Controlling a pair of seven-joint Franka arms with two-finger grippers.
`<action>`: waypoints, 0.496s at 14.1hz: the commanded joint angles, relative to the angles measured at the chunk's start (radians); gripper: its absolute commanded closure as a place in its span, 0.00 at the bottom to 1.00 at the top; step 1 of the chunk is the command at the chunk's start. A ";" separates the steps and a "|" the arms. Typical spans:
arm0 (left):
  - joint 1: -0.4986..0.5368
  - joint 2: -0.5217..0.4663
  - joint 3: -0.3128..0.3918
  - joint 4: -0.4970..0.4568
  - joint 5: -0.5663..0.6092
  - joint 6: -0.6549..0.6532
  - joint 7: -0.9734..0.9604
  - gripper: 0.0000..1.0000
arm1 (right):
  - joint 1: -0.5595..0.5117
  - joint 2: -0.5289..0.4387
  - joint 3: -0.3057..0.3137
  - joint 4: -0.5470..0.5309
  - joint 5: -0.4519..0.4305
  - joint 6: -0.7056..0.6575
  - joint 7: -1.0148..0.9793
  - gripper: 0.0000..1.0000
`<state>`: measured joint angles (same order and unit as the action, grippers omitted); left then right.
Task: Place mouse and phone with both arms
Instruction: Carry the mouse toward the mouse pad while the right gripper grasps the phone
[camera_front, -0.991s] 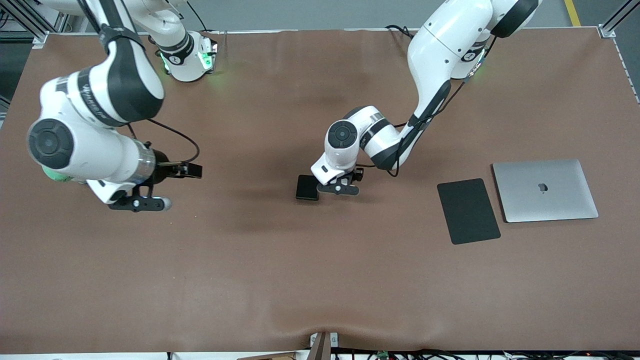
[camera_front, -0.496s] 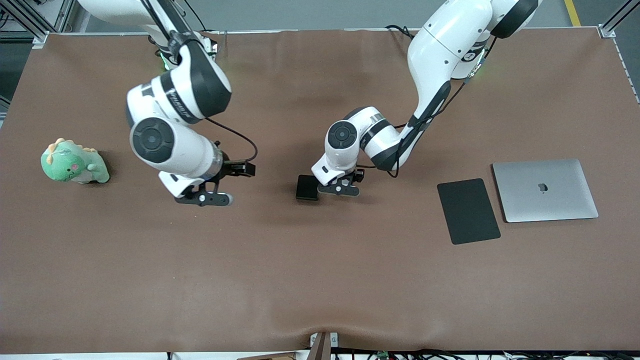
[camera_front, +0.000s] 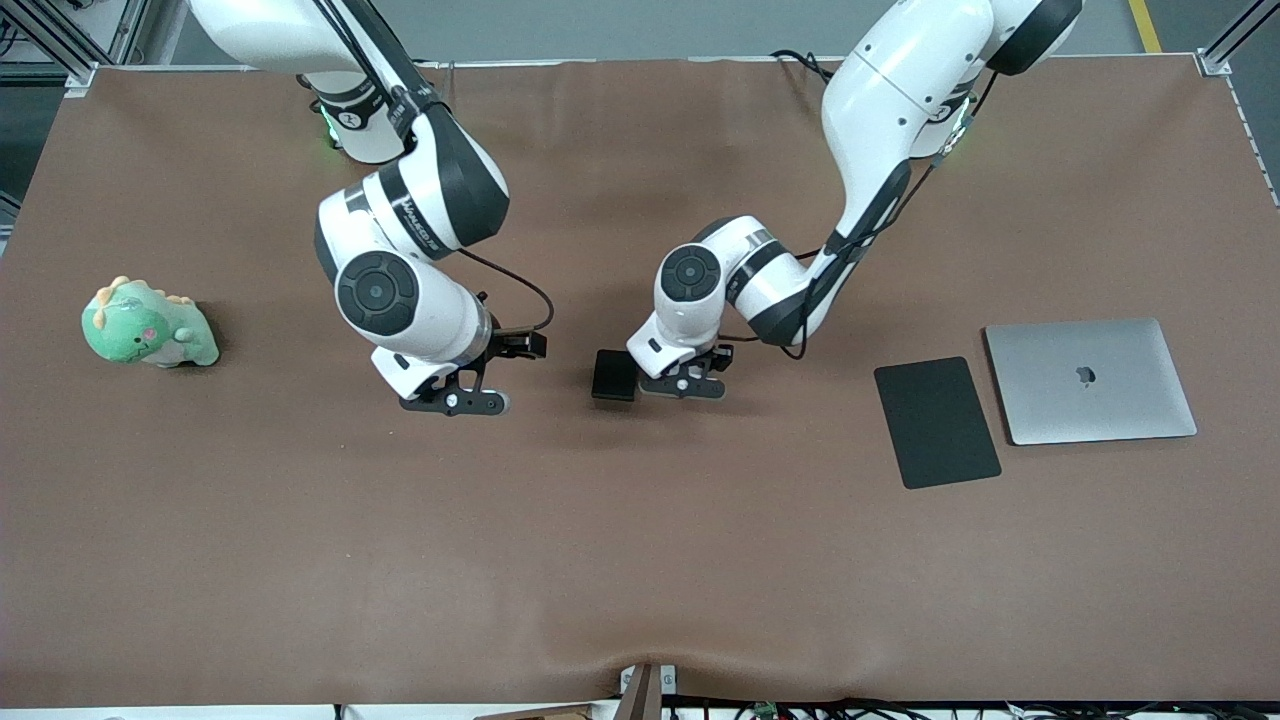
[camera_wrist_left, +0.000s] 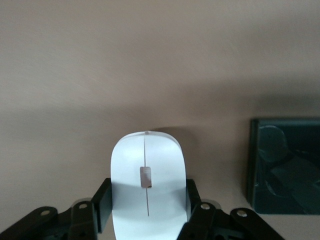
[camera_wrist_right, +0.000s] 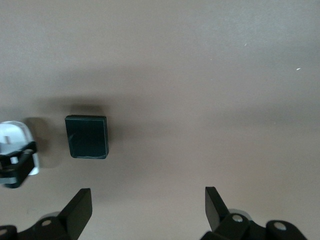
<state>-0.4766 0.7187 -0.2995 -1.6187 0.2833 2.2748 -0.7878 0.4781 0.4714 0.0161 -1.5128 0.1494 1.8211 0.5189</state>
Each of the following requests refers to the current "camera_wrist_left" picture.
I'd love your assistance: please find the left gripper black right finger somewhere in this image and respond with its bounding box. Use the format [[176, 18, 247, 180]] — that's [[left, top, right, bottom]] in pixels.
[[177, 178, 286, 240]]

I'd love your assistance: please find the brown table cover mat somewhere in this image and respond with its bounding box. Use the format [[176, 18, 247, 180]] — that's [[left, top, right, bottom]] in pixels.
[[0, 0, 320, 240]]

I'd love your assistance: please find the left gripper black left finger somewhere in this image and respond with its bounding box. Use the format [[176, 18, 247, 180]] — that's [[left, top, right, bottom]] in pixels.
[[0, 177, 115, 240]]

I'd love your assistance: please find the white computer mouse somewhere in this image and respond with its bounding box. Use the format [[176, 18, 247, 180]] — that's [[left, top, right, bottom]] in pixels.
[[110, 129, 189, 240]]

